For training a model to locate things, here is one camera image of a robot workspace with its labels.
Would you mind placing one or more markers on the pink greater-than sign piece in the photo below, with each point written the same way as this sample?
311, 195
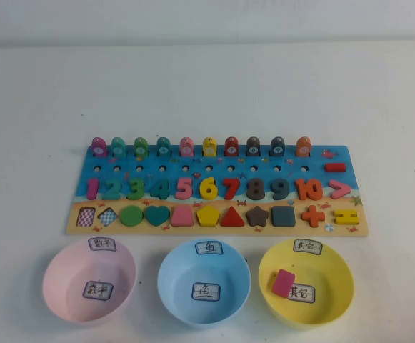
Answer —
346, 188

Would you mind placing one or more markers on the red fish peg seven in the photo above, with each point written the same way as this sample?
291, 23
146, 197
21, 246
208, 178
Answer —
231, 147

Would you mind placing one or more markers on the slate number nine piece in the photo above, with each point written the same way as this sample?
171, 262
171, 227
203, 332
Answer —
285, 188

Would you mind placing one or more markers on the slate square piece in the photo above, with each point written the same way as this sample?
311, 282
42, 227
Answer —
283, 216

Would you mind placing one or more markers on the colourful wooden puzzle board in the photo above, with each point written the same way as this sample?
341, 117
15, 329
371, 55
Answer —
173, 168

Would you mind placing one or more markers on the paper label on blue rim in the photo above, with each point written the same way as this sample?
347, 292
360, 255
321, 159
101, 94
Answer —
209, 248

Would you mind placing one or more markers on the mint number two piece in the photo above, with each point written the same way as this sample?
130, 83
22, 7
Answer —
112, 195

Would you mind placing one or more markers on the brown star piece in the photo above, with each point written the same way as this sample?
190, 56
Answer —
257, 216

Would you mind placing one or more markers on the pink number five piece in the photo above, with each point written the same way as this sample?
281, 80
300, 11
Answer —
183, 184

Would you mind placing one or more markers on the magenta fish peg one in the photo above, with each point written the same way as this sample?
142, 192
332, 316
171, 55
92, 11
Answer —
99, 147

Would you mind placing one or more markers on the paper label on pink rim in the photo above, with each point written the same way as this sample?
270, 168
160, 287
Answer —
102, 244

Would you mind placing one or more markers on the pink rectangle puzzle piece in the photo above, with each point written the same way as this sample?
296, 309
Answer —
283, 282

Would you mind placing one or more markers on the pink fish peg five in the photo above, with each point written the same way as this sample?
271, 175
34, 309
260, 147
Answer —
186, 147

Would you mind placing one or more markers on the teal fish peg four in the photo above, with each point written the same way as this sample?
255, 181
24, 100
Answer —
163, 147

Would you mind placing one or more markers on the brown number eight piece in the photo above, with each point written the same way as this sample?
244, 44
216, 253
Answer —
256, 188

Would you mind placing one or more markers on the magenta number one piece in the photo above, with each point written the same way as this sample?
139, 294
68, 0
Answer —
93, 188

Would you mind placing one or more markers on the yellow fish peg six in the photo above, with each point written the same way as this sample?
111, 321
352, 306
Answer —
209, 147

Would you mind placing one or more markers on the paper label inside blue bowl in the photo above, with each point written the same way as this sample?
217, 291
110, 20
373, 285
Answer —
206, 292

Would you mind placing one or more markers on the pink trapezoid piece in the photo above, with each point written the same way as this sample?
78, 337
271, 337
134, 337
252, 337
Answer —
182, 217

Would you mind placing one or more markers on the yellow pentagon piece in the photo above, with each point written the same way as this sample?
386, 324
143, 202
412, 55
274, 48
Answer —
209, 216

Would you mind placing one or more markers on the pink plastic bowl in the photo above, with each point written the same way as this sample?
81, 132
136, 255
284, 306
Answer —
57, 286

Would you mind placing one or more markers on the red minus sign piece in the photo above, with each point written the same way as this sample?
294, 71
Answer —
335, 167

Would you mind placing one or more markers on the paper label inside pink bowl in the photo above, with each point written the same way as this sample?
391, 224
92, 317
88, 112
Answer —
98, 290

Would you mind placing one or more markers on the red triangle piece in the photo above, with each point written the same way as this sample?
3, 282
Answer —
232, 218

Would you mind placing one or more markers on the green number three piece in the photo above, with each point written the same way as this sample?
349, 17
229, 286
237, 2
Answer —
138, 188

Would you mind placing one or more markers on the green fish peg three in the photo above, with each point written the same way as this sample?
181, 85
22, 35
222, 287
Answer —
140, 147

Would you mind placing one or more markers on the paper label inside yellow bowl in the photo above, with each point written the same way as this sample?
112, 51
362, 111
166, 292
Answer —
303, 293

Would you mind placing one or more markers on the yellow plastic bowl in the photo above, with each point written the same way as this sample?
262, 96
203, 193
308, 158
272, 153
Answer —
332, 278

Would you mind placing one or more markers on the mint fish peg two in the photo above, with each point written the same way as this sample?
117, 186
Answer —
118, 147

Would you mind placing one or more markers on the yellow equals sign piece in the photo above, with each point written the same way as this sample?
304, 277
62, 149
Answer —
345, 213

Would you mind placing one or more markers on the orange fish peg ten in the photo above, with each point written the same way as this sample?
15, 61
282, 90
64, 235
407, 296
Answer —
303, 147

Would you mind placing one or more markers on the brown fish peg eight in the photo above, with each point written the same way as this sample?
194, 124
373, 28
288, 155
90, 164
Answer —
253, 147

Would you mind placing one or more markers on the teal number four piece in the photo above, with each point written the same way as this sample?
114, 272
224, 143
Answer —
162, 188

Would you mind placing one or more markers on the slate fish peg nine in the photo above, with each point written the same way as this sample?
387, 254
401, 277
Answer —
278, 147

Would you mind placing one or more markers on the green circle piece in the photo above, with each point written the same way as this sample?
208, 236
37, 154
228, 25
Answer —
131, 216

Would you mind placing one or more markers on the orange plus sign piece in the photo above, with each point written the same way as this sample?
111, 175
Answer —
313, 216

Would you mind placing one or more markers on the paper label on yellow rim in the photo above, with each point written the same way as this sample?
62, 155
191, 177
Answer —
308, 246

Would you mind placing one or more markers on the yellow number six piece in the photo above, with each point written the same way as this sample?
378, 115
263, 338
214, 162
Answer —
204, 189

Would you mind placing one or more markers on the blue plastic bowl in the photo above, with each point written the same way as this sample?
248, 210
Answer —
175, 307

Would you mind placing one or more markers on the orange number ten piece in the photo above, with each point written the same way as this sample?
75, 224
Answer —
301, 189

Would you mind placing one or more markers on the red number seven piece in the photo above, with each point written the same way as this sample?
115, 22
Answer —
233, 187

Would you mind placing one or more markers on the teal heart piece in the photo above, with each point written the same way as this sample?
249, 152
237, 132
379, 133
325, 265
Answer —
157, 215

